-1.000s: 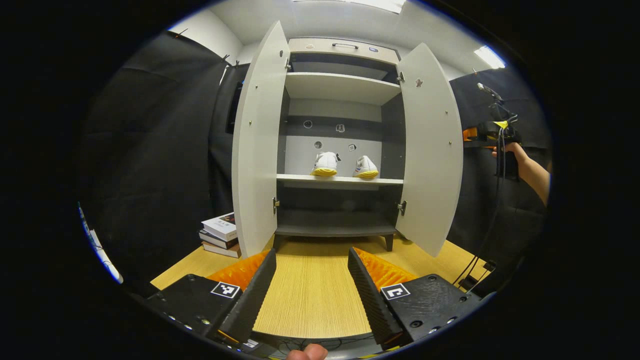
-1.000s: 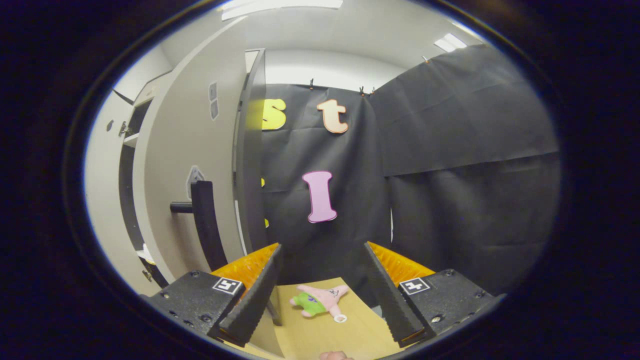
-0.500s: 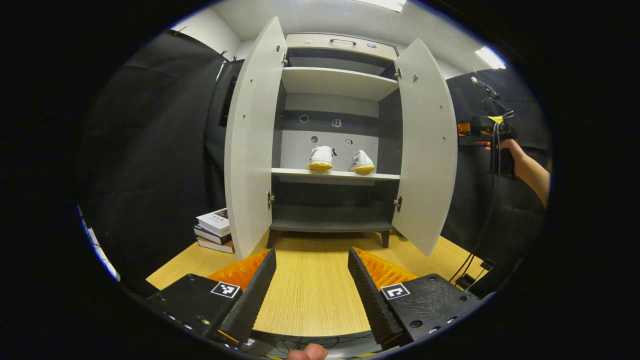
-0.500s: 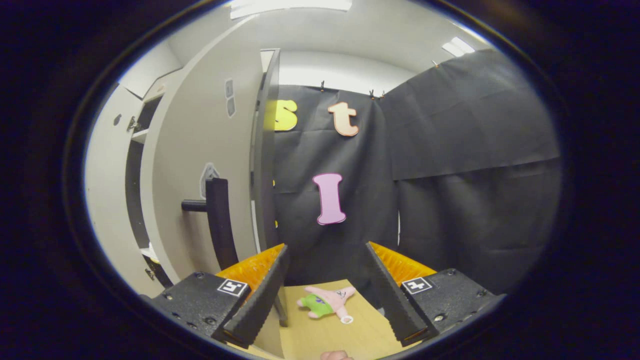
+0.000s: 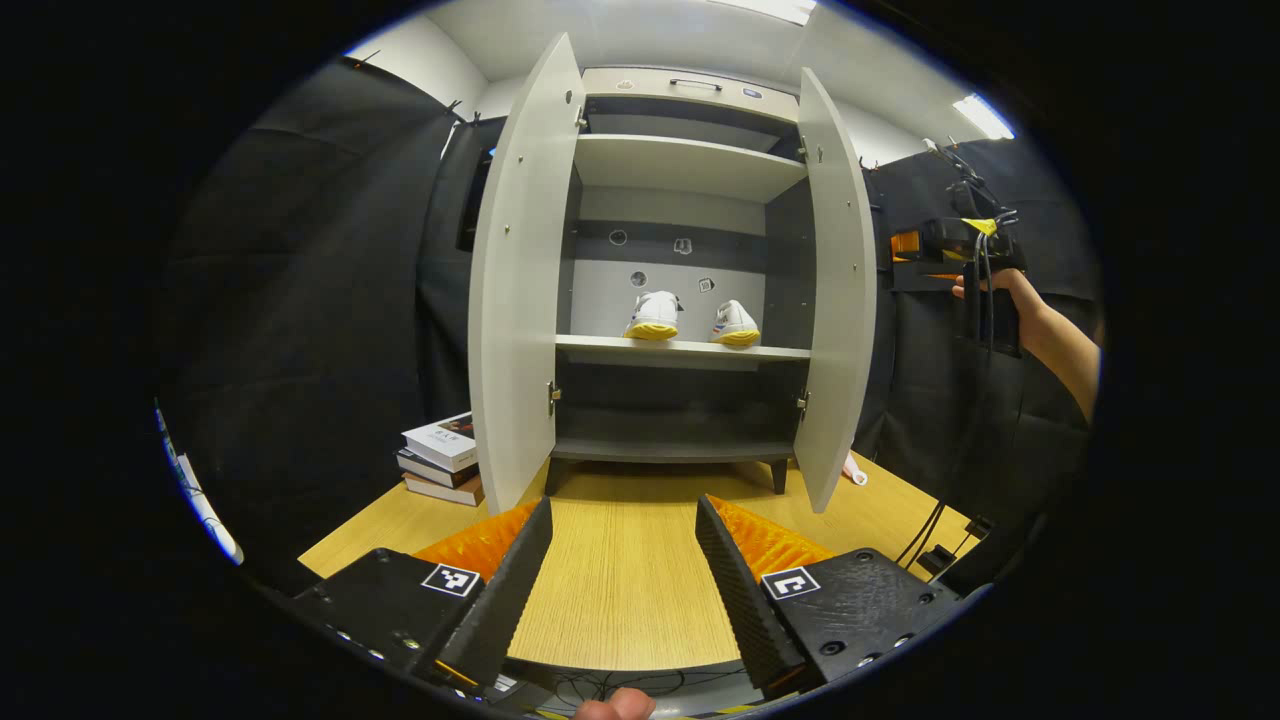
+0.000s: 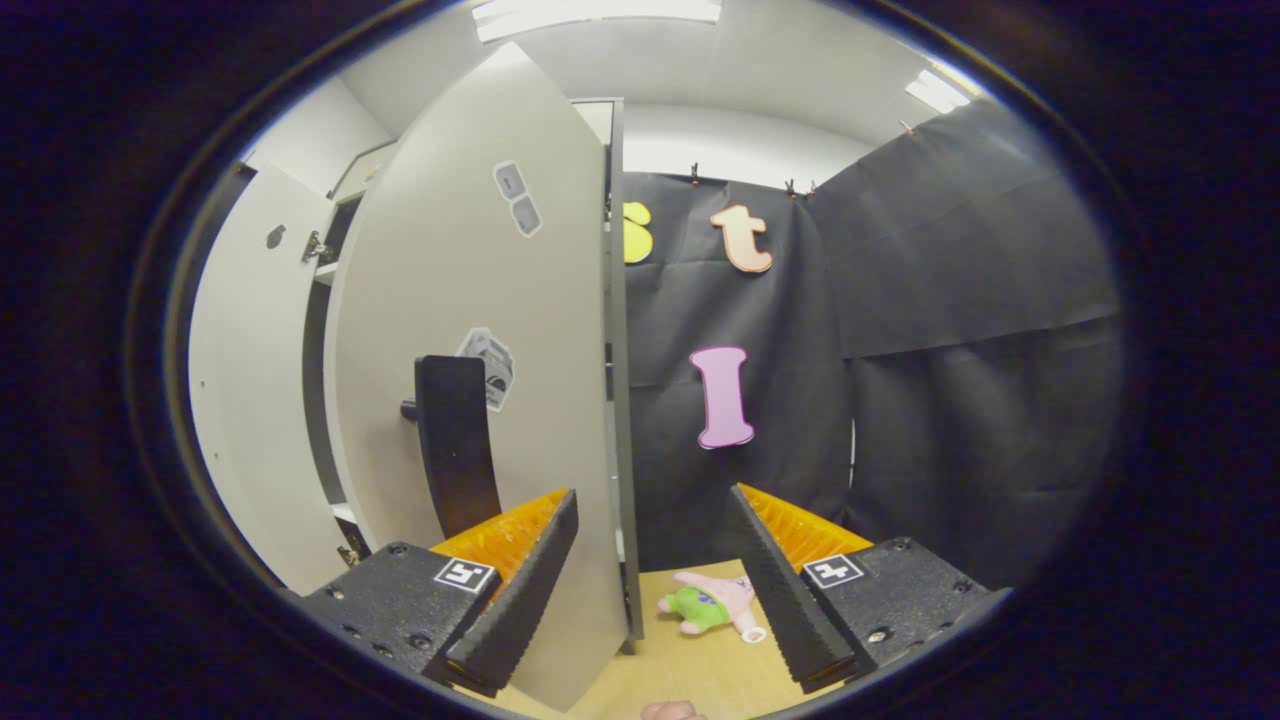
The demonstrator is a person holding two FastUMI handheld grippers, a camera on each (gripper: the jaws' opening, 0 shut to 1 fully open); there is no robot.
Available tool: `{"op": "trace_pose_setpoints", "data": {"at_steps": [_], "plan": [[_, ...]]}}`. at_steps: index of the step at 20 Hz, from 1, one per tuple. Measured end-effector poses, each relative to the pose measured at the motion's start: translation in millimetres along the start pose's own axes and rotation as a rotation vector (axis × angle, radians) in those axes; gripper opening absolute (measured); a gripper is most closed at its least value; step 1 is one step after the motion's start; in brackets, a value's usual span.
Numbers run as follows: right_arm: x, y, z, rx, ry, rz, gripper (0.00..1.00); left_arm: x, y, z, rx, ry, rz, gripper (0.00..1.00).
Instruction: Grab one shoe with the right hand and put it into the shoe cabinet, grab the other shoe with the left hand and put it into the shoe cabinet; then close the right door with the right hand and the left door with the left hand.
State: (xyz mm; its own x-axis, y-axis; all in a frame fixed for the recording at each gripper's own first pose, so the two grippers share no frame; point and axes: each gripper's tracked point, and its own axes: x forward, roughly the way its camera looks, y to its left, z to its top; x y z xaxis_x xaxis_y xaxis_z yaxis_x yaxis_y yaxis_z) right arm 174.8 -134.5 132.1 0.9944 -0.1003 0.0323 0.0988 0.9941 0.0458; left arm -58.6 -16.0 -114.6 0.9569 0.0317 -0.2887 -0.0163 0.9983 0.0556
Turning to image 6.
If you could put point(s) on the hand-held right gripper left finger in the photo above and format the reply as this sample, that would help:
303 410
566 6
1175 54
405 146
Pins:
530 600

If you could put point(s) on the metal door hinge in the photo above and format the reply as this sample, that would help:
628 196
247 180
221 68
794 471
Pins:
350 555
318 248

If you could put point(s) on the small ceiling light panel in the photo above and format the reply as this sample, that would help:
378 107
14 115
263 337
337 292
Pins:
935 92

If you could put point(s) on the white shoe cabinet door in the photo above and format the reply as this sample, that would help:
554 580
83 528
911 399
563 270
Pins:
470 300
250 380

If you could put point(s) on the grey white shoe cabinet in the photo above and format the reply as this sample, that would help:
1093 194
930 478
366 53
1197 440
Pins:
617 300

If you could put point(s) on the black backdrop cloth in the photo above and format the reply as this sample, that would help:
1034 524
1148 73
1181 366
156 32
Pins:
950 350

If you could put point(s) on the pink green star plush toy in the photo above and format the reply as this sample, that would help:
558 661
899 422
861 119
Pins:
715 600

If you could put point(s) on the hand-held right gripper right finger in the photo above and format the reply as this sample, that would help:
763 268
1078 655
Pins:
785 605

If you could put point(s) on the long ceiling light panel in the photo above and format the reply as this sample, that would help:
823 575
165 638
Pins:
590 12

